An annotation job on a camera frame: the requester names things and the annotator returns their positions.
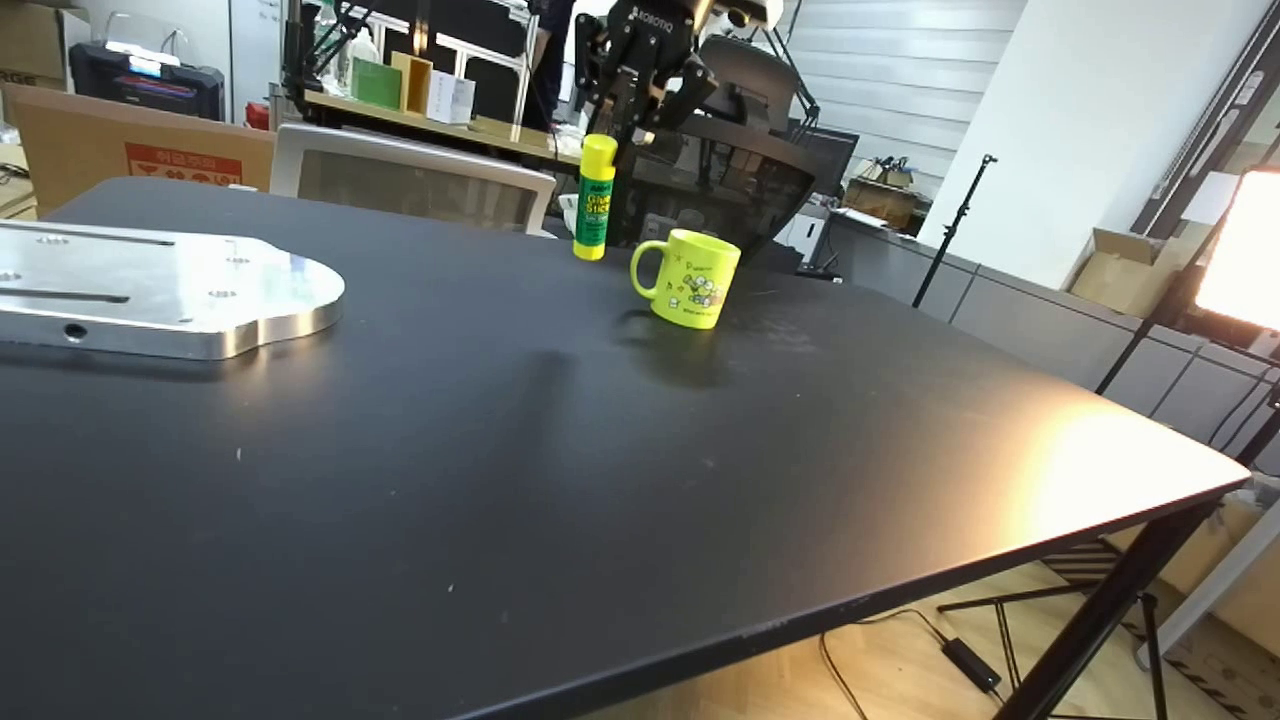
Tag black power adapter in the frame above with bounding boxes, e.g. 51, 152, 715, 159
937, 636, 1005, 698

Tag silver metal mounting plate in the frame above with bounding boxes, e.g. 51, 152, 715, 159
0, 217, 350, 367

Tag open brown cardboard box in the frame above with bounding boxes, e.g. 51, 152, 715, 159
1064, 226, 1198, 323

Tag brown red-label cardboard box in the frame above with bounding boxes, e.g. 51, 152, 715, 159
0, 81, 275, 226

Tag white framed mesh panel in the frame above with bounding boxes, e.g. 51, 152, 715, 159
269, 122, 561, 239

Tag black headrest office chair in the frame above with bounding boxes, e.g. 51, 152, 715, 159
700, 31, 825, 127

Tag bright studio lamp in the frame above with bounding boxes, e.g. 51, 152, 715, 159
1192, 165, 1280, 335

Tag wooden background desk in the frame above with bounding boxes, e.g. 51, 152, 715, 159
300, 89, 594, 176

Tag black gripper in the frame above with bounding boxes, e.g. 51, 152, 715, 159
581, 0, 715, 158

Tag thin black stand pole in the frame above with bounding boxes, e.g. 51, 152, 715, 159
907, 149, 1005, 312

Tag black case white label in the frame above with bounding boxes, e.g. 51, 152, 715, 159
69, 42, 227, 126

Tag yellow printed mug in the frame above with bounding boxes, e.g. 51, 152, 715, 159
624, 226, 747, 335

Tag yellow green glue stick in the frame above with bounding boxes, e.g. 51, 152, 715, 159
568, 127, 624, 268

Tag green board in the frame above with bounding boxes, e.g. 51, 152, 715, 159
350, 53, 409, 118

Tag black table leg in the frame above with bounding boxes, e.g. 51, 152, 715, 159
991, 496, 1228, 720

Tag white box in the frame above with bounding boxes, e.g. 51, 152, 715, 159
427, 70, 481, 127

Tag grey low cabinets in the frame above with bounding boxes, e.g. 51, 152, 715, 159
814, 208, 1280, 464

